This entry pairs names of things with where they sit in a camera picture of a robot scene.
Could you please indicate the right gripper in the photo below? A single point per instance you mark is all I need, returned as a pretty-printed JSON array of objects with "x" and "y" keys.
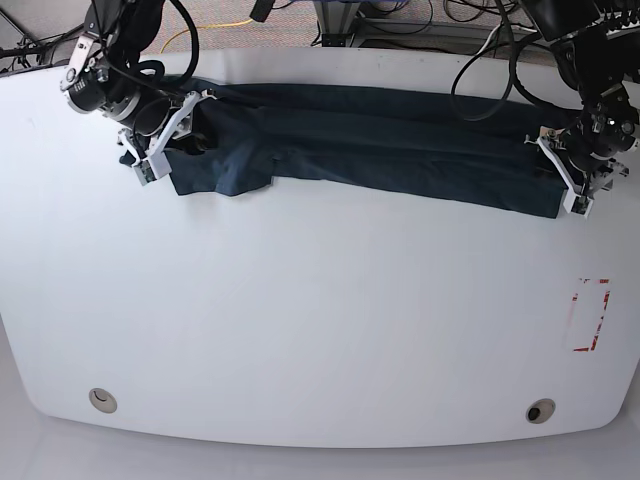
[{"x": 165, "y": 125}]

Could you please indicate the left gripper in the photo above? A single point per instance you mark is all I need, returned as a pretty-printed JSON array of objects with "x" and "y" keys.
[{"x": 582, "y": 175}]

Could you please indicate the dark blue T-shirt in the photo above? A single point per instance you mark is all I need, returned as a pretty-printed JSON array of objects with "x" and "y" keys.
[{"x": 384, "y": 139}]

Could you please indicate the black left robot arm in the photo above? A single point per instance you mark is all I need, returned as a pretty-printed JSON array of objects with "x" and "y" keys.
[{"x": 596, "y": 47}]

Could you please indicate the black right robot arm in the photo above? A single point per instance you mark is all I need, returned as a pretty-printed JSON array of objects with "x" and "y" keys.
[{"x": 106, "y": 72}]

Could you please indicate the white power strip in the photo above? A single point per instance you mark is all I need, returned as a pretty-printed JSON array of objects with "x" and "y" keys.
[{"x": 619, "y": 23}]

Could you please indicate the black tripod stand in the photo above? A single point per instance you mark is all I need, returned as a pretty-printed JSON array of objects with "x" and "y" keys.
[{"x": 34, "y": 23}]

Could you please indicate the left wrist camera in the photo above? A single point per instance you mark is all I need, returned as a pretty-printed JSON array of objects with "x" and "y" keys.
[{"x": 577, "y": 204}]

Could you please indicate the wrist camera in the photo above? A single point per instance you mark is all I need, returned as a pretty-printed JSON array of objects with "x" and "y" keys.
[
  {"x": 577, "y": 204},
  {"x": 147, "y": 172}
]

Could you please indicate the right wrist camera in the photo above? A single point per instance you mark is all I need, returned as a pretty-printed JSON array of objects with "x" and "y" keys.
[{"x": 147, "y": 172}]

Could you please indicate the aluminium frame post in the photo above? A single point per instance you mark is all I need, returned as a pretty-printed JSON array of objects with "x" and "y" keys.
[{"x": 336, "y": 21}]

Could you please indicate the right table cable grommet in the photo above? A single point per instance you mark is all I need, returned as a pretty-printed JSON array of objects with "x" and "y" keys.
[{"x": 540, "y": 411}]

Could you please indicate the table cable grommet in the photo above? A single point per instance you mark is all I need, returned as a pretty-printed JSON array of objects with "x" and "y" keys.
[
  {"x": 540, "y": 411},
  {"x": 102, "y": 400}
]

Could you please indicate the left table cable grommet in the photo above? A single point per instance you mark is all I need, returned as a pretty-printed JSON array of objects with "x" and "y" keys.
[{"x": 102, "y": 400}]

